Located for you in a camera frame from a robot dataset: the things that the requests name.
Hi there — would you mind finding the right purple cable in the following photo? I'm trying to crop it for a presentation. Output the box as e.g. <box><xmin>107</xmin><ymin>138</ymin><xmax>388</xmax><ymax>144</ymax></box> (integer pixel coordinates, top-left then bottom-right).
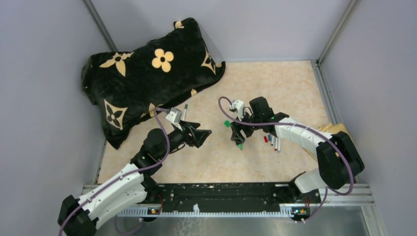
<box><xmin>218</xmin><ymin>96</ymin><xmax>355</xmax><ymax>224</ymax></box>

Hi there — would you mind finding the grey cable duct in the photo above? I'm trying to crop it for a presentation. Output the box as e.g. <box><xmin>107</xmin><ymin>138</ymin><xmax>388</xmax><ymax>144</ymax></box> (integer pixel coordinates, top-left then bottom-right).
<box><xmin>117</xmin><ymin>206</ymin><xmax>294</xmax><ymax>218</ymax></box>

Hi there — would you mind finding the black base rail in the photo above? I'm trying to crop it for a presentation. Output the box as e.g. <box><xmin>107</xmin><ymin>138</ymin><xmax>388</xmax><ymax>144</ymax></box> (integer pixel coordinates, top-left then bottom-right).
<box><xmin>139</xmin><ymin>182</ymin><xmax>321</xmax><ymax>213</ymax></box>

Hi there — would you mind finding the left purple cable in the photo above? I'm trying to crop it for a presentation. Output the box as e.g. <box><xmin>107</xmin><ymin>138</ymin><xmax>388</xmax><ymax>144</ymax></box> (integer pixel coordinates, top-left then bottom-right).
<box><xmin>58</xmin><ymin>107</ymin><xmax>171</xmax><ymax>236</ymax></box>

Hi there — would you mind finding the purple cable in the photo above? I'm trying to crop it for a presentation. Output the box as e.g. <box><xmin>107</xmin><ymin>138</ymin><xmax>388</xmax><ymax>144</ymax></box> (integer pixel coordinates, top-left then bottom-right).
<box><xmin>58</xmin><ymin>107</ymin><xmax>171</xmax><ymax>236</ymax></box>
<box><xmin>218</xmin><ymin>96</ymin><xmax>355</xmax><ymax>224</ymax></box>

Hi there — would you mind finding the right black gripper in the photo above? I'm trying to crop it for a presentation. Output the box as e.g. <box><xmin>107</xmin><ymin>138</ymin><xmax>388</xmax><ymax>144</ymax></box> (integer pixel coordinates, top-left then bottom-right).
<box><xmin>231</xmin><ymin>108</ymin><xmax>263</xmax><ymax>143</ymax></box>

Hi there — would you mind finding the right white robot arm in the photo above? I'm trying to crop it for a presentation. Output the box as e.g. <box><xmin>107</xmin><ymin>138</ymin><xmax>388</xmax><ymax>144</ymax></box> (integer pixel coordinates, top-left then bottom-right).
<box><xmin>229</xmin><ymin>97</ymin><xmax>364</xmax><ymax>203</ymax></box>

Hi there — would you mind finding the white green-tip pen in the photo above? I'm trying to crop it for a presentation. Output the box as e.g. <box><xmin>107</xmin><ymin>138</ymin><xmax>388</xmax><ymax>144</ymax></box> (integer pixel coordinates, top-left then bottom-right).
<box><xmin>181</xmin><ymin>104</ymin><xmax>188</xmax><ymax>120</ymax></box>

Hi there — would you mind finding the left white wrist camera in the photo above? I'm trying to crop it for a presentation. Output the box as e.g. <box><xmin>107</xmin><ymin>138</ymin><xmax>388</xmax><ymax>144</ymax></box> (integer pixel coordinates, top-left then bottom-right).
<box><xmin>166</xmin><ymin>108</ymin><xmax>183</xmax><ymax>127</ymax></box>

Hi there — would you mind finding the black floral plush blanket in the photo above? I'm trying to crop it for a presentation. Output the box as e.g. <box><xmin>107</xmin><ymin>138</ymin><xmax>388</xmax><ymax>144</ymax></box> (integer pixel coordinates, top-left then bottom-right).
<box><xmin>81</xmin><ymin>18</ymin><xmax>226</xmax><ymax>149</ymax></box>

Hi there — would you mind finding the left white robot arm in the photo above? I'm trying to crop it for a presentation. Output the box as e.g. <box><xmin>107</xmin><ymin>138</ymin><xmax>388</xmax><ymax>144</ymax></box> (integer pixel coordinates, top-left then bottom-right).
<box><xmin>58</xmin><ymin>120</ymin><xmax>212</xmax><ymax>236</ymax></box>

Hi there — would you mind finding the white light-blue pen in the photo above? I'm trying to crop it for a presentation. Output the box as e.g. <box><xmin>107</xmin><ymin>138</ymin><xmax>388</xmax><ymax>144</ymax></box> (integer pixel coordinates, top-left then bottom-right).
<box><xmin>276</xmin><ymin>138</ymin><xmax>281</xmax><ymax>153</ymax></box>

